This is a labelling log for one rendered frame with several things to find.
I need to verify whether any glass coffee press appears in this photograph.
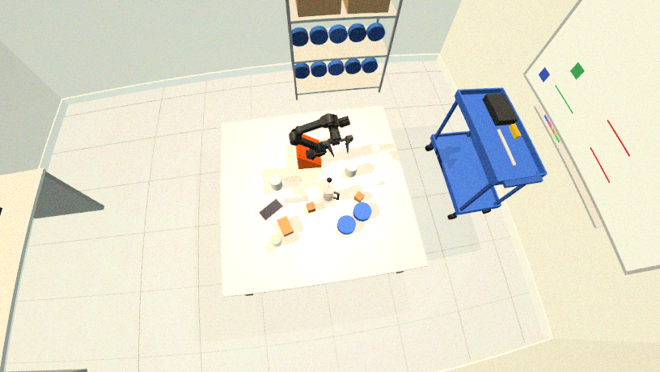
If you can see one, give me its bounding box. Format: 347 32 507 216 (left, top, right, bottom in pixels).
322 177 340 203

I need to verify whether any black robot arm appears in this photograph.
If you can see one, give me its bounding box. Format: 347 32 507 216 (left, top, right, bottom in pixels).
289 113 351 160

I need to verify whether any blue cylinder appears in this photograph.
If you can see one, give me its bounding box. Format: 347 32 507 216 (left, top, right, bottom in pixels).
353 202 372 222
337 215 357 235

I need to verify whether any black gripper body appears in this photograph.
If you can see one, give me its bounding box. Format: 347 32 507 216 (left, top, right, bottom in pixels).
321 129 353 148

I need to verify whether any grey cylinder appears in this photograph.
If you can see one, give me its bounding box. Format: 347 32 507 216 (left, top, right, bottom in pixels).
345 161 358 177
269 174 282 191

